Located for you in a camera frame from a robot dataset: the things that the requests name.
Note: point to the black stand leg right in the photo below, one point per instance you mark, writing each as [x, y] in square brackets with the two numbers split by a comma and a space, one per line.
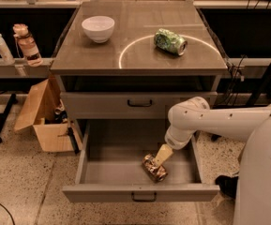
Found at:
[264, 81]

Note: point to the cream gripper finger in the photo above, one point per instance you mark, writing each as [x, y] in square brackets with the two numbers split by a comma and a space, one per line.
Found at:
[164, 153]

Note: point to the crushed orange can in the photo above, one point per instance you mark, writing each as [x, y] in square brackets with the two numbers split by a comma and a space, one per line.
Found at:
[157, 172]

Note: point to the open grey middle drawer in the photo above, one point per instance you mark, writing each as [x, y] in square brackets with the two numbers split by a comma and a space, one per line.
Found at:
[111, 165]

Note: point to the black top drawer handle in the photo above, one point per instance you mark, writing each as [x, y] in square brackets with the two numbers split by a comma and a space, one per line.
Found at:
[147, 104]

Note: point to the black stand leg left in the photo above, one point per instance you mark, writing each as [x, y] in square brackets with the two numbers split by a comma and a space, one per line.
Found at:
[2, 119]

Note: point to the crushed green can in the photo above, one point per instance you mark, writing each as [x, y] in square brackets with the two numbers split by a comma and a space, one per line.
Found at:
[170, 42]

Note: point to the black stand leg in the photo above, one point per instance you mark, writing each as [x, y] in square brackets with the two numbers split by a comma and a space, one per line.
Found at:
[2, 119]
[264, 81]

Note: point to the black drawer handle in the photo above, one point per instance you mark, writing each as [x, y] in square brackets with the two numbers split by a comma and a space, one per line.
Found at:
[144, 198]
[147, 104]

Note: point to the closed grey top drawer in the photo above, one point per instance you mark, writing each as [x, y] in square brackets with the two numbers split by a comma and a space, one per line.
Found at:
[113, 105]

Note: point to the black middle drawer handle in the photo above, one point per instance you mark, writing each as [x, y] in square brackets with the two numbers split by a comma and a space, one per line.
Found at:
[144, 198]

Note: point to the grey drawer cabinet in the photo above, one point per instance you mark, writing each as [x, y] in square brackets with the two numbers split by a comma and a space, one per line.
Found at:
[129, 61]

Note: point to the wooden box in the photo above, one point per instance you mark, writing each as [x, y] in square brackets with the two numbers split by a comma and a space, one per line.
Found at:
[44, 112]

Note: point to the brown labelled bottle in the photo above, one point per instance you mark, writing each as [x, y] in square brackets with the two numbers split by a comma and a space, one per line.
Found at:
[26, 42]

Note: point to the white plastic bottle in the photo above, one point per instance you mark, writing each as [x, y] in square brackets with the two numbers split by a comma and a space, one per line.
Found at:
[5, 52]

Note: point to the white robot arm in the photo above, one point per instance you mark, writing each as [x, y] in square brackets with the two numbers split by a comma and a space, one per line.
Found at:
[251, 189]

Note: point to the white ceramic bowl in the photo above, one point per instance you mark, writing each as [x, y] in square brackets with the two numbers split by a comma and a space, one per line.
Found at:
[98, 28]

